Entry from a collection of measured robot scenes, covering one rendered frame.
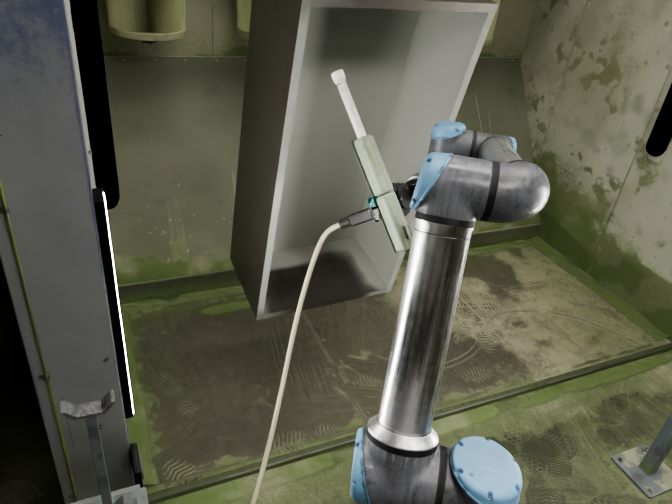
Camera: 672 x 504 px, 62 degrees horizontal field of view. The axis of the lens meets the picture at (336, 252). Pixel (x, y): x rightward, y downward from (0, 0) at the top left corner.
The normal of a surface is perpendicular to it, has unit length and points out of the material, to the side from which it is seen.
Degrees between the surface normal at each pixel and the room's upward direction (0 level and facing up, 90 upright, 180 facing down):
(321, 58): 102
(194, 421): 0
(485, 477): 5
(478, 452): 5
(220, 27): 90
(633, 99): 90
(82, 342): 90
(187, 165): 57
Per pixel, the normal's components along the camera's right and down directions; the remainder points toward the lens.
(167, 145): 0.39, -0.03
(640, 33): -0.91, 0.13
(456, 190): -0.13, 0.14
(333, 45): 0.41, 0.67
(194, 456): 0.10, -0.84
